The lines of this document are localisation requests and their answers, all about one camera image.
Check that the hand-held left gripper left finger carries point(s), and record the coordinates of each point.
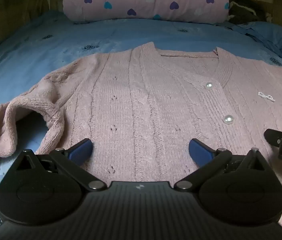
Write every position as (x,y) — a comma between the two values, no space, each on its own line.
(82,150)

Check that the pink knitted cardigan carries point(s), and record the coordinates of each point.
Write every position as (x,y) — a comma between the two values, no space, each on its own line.
(143,105)

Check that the pink heart-patterned pillow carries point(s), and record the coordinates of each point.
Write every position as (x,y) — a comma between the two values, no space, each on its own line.
(143,0)

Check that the blue dandelion print bedsheet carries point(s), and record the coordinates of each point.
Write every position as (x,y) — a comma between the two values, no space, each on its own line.
(56,42)

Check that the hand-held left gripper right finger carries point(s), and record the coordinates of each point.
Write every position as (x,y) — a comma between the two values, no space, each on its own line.
(199,151)

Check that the blue pillow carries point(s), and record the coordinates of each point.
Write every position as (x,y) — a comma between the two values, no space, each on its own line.
(275,35)

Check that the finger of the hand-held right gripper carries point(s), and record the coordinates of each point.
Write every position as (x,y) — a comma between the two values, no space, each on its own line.
(273,136)

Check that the dark cloth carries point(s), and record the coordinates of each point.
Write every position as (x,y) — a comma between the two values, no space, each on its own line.
(245,12)

